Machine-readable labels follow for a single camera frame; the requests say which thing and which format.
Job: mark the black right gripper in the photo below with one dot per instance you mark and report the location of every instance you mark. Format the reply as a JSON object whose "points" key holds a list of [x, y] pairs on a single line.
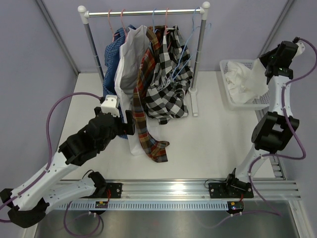
{"points": [[264, 57]]}

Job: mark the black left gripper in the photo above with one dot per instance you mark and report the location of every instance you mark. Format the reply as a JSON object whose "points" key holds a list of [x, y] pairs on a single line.
{"points": [[129, 126]]}

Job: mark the white linen shirt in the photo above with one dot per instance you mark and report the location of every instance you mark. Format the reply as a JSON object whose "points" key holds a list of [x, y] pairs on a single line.
{"points": [[244, 84]]}

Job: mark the blue plastic hanger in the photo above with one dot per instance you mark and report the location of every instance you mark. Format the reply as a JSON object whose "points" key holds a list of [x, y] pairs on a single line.
{"points": [[185, 56]]}

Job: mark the black white checked shirt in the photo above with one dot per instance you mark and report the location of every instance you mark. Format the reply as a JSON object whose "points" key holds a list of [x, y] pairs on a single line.
{"points": [[165, 99]]}

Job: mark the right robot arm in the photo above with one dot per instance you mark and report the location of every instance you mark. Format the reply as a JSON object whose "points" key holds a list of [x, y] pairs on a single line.
{"points": [[275, 129]]}

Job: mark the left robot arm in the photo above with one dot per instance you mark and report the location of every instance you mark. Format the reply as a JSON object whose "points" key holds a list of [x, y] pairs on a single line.
{"points": [[34, 199]]}

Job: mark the red brown plaid shirt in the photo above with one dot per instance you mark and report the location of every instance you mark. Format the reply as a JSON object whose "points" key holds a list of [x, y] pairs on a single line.
{"points": [[154, 149]]}

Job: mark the white hanging shirt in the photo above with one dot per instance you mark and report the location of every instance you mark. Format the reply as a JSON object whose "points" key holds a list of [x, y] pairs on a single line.
{"points": [[131, 53]]}

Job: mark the blue checked shirt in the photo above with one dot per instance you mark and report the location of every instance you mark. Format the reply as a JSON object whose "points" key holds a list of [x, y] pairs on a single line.
{"points": [[112, 60]]}

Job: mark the blue hanger on rack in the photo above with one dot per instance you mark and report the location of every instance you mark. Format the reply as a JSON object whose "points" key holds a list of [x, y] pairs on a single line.
{"points": [[155, 27]]}

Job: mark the white plastic basket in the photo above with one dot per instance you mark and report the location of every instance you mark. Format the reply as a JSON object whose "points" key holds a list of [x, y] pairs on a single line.
{"points": [[256, 104]]}

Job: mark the metal clothes rack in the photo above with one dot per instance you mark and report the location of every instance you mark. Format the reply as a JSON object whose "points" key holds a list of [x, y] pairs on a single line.
{"points": [[85, 15]]}

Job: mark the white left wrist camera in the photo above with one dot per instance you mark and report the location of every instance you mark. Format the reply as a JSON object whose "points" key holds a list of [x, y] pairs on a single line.
{"points": [[110, 106]]}

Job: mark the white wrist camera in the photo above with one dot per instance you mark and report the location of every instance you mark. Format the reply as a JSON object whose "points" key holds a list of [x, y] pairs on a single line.
{"points": [[301, 46], [110, 106]]}

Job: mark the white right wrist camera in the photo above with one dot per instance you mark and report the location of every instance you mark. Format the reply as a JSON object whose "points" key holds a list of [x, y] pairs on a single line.
{"points": [[301, 46]]}

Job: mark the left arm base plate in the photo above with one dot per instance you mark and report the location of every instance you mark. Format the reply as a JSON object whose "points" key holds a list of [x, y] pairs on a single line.
{"points": [[113, 189]]}

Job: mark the white slotted cable duct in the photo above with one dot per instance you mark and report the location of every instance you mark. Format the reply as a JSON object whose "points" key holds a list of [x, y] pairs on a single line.
{"points": [[146, 205]]}

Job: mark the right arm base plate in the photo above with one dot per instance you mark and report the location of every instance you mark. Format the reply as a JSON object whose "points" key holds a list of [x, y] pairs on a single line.
{"points": [[225, 190]]}

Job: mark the aluminium mounting rail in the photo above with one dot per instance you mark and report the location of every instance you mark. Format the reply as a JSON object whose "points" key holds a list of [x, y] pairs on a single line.
{"points": [[196, 189]]}

